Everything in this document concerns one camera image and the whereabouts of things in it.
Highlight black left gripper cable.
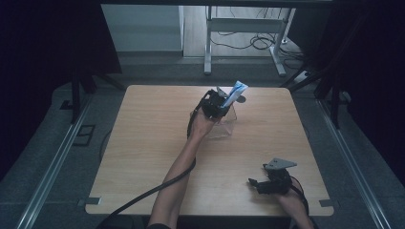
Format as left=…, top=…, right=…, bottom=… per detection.
left=95, top=101, right=204, bottom=229

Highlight person's left hand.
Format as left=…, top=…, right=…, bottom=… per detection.
left=187, top=109, right=222, bottom=140

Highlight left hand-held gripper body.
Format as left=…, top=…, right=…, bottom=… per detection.
left=200, top=85, right=231, bottom=121

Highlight dark curtain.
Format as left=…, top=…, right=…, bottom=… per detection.
left=0, top=0, right=122, bottom=180
left=288, top=0, right=405, bottom=179

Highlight black metal stand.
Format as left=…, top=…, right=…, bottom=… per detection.
left=279, top=61, right=342, bottom=130
left=70, top=65, right=126, bottom=125

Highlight clear plastic container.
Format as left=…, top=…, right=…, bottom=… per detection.
left=203, top=104, right=239, bottom=140

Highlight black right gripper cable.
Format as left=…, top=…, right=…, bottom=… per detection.
left=288, top=176, right=310, bottom=218

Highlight white metal desk frame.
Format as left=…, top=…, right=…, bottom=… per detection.
left=203, top=5, right=296, bottom=78

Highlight white and blue toothpaste tube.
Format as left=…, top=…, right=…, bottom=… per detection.
left=222, top=80, right=249, bottom=109

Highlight person's right hand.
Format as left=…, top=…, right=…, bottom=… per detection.
left=274, top=186, right=308, bottom=220

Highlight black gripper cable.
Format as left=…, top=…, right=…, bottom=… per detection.
left=288, top=176, right=310, bottom=218
left=95, top=101, right=204, bottom=229

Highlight black cables on floor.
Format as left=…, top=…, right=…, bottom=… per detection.
left=209, top=7, right=305, bottom=62

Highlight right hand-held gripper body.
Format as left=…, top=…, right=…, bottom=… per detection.
left=256, top=157, right=298, bottom=196

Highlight aluminium floor rail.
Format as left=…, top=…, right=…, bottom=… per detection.
left=316, top=98, right=394, bottom=229
left=15, top=94, right=92, bottom=229

